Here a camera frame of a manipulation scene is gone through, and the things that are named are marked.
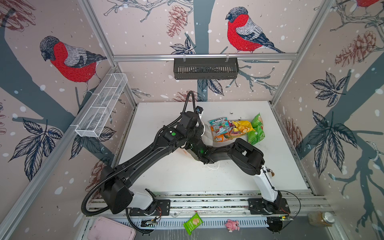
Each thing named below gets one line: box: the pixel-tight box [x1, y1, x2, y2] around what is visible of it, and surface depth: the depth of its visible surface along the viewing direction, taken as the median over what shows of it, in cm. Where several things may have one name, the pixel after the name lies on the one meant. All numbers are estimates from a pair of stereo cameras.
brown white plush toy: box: [267, 171, 275, 179], surface depth 85 cm
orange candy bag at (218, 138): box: [213, 134, 225, 143], surface depth 98 cm
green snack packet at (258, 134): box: [247, 113, 266, 146], surface depth 96 cm
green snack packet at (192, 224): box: [183, 212, 204, 236], surface depth 70 cm
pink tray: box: [87, 216, 137, 240], surface depth 67 cm
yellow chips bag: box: [232, 120, 256, 134], surface depth 97 cm
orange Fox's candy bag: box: [224, 120, 247, 140], surface depth 100 cm
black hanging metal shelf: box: [173, 60, 239, 80], surface depth 97 cm
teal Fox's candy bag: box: [208, 117, 230, 136], surface depth 103 cm
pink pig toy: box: [225, 219, 240, 233], surface depth 68 cm
